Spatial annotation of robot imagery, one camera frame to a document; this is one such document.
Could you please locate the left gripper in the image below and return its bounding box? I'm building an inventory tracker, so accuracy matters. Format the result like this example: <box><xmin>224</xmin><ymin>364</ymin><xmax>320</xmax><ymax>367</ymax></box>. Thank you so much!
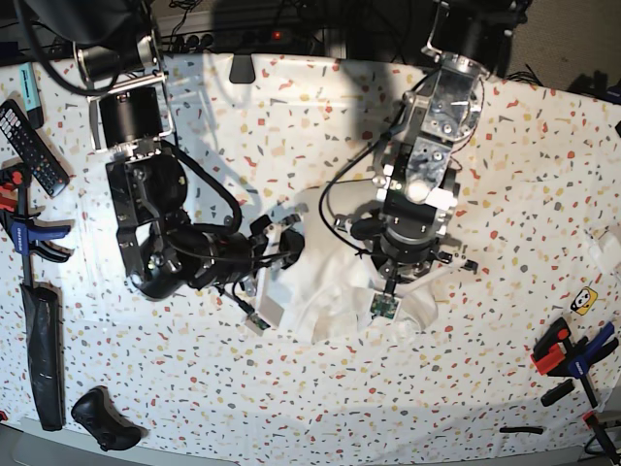
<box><xmin>334</xmin><ymin>209</ymin><xmax>478</xmax><ymax>291</ymax></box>

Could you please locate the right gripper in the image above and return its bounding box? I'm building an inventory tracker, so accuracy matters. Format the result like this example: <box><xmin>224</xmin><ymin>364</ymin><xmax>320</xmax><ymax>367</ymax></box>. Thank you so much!
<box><xmin>188</xmin><ymin>214</ymin><xmax>306</xmax><ymax>289</ymax></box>

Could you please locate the white T-shirt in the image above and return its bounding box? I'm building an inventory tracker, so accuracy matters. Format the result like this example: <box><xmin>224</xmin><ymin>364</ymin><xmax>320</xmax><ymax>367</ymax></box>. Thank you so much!
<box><xmin>257</xmin><ymin>182</ymin><xmax>445</xmax><ymax>344</ymax></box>

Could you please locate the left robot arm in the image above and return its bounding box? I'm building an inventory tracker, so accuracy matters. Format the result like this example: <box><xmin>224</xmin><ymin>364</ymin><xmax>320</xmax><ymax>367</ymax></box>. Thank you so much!
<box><xmin>326</xmin><ymin>1</ymin><xmax>531</xmax><ymax>296</ymax></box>

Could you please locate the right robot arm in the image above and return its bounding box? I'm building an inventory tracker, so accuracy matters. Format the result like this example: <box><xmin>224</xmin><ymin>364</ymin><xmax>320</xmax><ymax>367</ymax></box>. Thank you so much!
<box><xmin>14</xmin><ymin>1</ymin><xmax>305</xmax><ymax>300</ymax></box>

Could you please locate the black table edge clip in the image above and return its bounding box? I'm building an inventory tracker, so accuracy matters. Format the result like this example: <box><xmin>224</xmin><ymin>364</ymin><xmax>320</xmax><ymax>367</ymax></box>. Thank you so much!
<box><xmin>229</xmin><ymin>54</ymin><xmax>256</xmax><ymax>84</ymax></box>

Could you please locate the right blue bar clamp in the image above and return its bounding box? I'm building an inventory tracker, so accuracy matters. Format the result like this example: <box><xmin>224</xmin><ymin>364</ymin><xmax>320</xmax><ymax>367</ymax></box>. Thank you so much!
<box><xmin>531</xmin><ymin>317</ymin><xmax>620</xmax><ymax>465</ymax></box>

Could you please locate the blue bar clamp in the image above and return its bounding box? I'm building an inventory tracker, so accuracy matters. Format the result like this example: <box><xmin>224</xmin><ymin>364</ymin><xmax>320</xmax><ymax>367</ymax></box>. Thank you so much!
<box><xmin>1</xmin><ymin>163</ymin><xmax>72</xmax><ymax>287</ymax></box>
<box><xmin>531</xmin><ymin>317</ymin><xmax>620</xmax><ymax>465</ymax></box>

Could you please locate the yellow cartoon face sticker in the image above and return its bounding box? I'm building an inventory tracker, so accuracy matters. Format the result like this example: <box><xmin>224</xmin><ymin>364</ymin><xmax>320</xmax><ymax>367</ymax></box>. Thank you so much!
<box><xmin>570</xmin><ymin>286</ymin><xmax>599</xmax><ymax>316</ymax></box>

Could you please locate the black power strip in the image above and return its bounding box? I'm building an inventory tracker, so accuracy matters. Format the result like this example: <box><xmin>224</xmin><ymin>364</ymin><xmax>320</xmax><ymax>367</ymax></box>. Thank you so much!
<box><xmin>163</xmin><ymin>28</ymin><xmax>294</xmax><ymax>50</ymax></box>

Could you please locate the small black block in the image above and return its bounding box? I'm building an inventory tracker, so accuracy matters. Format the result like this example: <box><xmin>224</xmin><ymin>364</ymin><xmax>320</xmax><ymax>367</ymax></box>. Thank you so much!
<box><xmin>540</xmin><ymin>380</ymin><xmax>574</xmax><ymax>407</ymax></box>

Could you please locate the long black sleeve pouch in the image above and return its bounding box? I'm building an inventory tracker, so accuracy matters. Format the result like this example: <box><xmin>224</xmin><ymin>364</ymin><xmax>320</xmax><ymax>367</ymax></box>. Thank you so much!
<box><xmin>20</xmin><ymin>283</ymin><xmax>65</xmax><ymax>431</ymax></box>

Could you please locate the left blue bar clamp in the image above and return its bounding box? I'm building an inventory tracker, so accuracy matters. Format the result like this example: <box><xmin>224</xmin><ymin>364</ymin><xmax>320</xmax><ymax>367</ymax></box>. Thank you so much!
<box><xmin>1</xmin><ymin>163</ymin><xmax>72</xmax><ymax>287</ymax></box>

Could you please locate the black game controller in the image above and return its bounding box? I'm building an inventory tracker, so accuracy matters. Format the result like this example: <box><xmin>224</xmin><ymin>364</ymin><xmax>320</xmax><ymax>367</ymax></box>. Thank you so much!
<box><xmin>71</xmin><ymin>385</ymin><xmax>143</xmax><ymax>451</ymax></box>

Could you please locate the black TV remote control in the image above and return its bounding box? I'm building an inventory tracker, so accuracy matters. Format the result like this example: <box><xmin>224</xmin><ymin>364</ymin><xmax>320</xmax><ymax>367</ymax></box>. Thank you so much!
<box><xmin>1</xmin><ymin>99</ymin><xmax>70</xmax><ymax>198</ymax></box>

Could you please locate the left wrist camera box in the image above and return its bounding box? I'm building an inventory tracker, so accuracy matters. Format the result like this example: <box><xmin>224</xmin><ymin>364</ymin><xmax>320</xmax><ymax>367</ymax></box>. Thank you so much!
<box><xmin>370</xmin><ymin>292</ymin><xmax>401</xmax><ymax>320</ymax></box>

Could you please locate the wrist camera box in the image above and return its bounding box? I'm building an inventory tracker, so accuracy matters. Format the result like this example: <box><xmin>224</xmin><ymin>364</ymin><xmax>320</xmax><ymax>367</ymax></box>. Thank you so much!
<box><xmin>370</xmin><ymin>292</ymin><xmax>401</xmax><ymax>320</ymax></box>
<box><xmin>245</xmin><ymin>282</ymin><xmax>284</xmax><ymax>336</ymax></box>

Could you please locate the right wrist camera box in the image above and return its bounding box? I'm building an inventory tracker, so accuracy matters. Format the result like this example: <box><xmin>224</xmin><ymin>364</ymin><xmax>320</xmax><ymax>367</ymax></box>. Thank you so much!
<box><xmin>245</xmin><ymin>282</ymin><xmax>284</xmax><ymax>336</ymax></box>

